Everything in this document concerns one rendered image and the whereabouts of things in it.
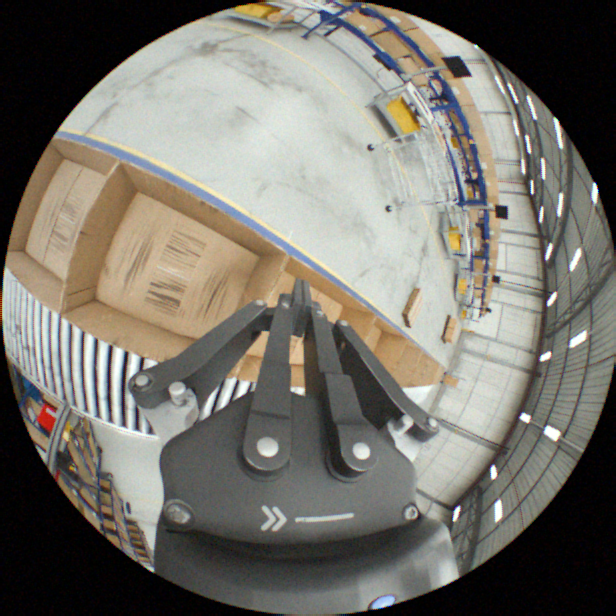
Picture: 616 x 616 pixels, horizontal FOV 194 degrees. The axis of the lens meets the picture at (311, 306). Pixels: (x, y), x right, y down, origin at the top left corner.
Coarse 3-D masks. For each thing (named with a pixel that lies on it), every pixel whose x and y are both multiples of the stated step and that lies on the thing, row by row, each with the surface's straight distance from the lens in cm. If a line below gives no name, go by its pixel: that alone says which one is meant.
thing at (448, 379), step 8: (384, 24) 1224; (440, 88) 1271; (440, 104) 1272; (440, 112) 1329; (448, 120) 1292; (464, 160) 1392; (464, 168) 1410; (448, 376) 1392; (456, 376) 1429; (448, 384) 1394; (456, 384) 1395; (424, 448) 1522
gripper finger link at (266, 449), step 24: (288, 312) 12; (288, 336) 10; (264, 360) 7; (288, 360) 8; (264, 384) 6; (288, 384) 6; (264, 408) 6; (288, 408) 6; (264, 432) 5; (288, 432) 5; (264, 456) 5; (288, 456) 5
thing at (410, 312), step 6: (414, 288) 382; (420, 288) 380; (414, 294) 371; (420, 294) 385; (408, 300) 363; (414, 300) 362; (420, 300) 392; (408, 306) 353; (414, 306) 365; (420, 306) 399; (402, 312) 348; (408, 312) 346; (414, 312) 372; (408, 318) 352; (414, 318) 381; (408, 324) 370
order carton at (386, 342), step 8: (376, 320) 76; (384, 320) 70; (376, 328) 99; (384, 328) 93; (392, 328) 82; (368, 336) 64; (376, 336) 102; (384, 336) 104; (392, 336) 103; (400, 336) 99; (368, 344) 98; (376, 344) 105; (384, 344) 103; (392, 344) 102; (400, 344) 100; (376, 352) 105; (384, 352) 103; (392, 352) 101; (400, 352) 99; (384, 360) 102; (392, 360) 100; (392, 368) 100
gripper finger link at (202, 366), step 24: (240, 312) 11; (264, 312) 12; (216, 336) 9; (240, 336) 10; (168, 360) 8; (192, 360) 8; (216, 360) 8; (144, 384) 7; (168, 384) 7; (192, 384) 8; (216, 384) 9
